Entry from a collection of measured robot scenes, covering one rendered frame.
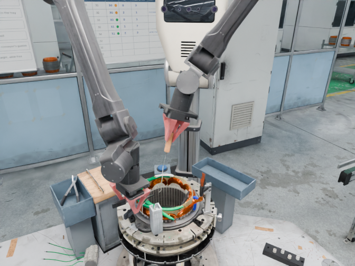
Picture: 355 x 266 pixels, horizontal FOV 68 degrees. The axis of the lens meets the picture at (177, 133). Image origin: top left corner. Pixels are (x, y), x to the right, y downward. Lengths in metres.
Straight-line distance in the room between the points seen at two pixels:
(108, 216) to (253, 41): 2.52
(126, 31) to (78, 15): 2.27
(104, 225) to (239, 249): 0.56
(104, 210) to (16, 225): 1.73
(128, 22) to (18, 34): 1.00
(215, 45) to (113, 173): 0.40
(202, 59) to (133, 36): 2.29
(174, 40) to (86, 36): 0.50
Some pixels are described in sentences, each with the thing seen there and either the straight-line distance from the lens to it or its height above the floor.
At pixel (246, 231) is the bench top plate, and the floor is 0.78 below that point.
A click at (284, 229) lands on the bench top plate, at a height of 0.78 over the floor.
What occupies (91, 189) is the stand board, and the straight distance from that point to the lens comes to 1.06.
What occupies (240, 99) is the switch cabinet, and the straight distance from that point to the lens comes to 3.23.
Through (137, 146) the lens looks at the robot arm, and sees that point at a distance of 0.68.
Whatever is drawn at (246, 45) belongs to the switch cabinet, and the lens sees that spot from 3.10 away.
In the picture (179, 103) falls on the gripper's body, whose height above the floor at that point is 1.44.
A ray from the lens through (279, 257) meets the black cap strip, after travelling 1.21.
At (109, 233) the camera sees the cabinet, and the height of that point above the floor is 0.86.
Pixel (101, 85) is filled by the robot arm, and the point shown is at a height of 1.52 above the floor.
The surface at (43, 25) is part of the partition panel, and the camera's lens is 2.88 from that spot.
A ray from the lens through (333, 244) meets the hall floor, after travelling 2.55.
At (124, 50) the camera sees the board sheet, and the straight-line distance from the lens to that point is 2.97.
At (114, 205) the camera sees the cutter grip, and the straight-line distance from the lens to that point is 0.80.
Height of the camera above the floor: 1.69
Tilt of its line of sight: 26 degrees down
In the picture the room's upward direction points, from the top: straight up
